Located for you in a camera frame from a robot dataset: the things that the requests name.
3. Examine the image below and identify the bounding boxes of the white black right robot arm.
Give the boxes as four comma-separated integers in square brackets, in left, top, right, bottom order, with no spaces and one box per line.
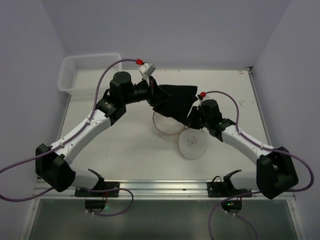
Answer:
[186,99,299,199]

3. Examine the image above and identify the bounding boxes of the aluminium mounting rail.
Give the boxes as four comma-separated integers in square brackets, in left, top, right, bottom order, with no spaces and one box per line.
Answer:
[32,179,296,201]

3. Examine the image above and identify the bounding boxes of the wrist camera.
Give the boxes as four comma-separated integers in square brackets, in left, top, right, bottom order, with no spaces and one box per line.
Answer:
[135,58,156,81]
[197,91,210,107]

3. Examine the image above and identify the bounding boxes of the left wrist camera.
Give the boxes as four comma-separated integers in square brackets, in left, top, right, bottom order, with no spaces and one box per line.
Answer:
[135,58,156,81]

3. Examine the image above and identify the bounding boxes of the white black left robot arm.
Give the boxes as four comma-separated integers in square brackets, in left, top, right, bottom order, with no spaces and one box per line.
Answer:
[35,71,172,192]

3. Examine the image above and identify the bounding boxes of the white mesh laundry bag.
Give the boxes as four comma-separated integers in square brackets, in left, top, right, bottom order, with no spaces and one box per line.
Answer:
[152,112,209,160]

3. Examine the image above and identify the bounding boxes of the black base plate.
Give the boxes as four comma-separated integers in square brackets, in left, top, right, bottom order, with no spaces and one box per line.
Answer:
[206,170,253,198]
[74,181,120,198]

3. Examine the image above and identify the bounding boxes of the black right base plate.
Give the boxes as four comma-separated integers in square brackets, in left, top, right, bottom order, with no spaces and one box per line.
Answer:
[206,170,253,198]

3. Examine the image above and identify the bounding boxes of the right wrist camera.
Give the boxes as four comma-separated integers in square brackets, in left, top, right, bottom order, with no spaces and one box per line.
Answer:
[197,91,210,107]

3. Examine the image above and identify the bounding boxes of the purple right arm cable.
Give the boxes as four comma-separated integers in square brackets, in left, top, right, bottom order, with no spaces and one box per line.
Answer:
[206,90,315,240]

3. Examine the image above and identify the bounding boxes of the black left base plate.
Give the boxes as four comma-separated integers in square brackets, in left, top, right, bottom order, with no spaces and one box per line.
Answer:
[74,181,120,198]

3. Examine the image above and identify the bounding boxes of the white plastic basket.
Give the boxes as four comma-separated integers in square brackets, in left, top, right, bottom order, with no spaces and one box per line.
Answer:
[57,53,121,96]

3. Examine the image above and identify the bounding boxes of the black bra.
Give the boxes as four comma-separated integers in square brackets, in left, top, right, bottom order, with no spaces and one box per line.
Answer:
[153,84,198,125]

